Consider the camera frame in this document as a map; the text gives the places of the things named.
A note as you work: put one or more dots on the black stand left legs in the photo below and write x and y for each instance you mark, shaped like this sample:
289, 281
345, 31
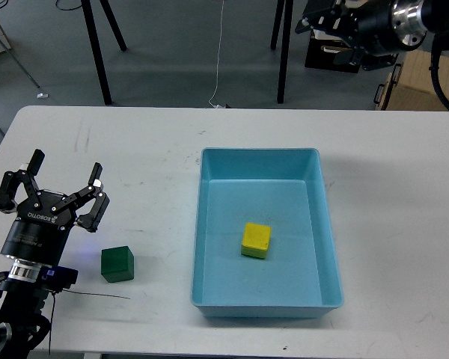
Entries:
95, 43

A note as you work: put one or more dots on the cardboard box with handles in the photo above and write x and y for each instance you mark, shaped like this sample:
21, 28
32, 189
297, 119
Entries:
409, 87

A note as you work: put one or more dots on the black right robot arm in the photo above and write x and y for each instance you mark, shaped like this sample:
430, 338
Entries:
436, 20

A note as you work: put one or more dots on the black stand right legs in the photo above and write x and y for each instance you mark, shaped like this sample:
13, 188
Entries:
282, 27

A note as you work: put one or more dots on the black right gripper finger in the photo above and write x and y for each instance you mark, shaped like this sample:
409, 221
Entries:
351, 56
332, 17

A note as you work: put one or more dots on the yellow wooden block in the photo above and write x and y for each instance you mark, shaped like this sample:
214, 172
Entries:
255, 240

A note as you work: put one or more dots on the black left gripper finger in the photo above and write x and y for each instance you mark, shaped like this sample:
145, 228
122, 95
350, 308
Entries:
26, 177
93, 192

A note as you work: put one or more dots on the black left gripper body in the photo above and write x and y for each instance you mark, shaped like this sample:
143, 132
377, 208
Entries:
39, 235

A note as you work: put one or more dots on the black stand legs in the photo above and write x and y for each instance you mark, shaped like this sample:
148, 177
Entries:
95, 43
282, 27

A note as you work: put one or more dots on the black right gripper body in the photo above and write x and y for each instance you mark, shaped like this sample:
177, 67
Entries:
388, 27

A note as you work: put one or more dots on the blue plastic bin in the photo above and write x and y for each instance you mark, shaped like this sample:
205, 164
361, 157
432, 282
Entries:
280, 188

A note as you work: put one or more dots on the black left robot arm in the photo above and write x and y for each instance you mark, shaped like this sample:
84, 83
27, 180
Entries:
23, 291

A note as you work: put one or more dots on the black storage box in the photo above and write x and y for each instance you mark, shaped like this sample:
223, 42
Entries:
322, 49

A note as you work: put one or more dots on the green wooden block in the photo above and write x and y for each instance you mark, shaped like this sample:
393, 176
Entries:
117, 264

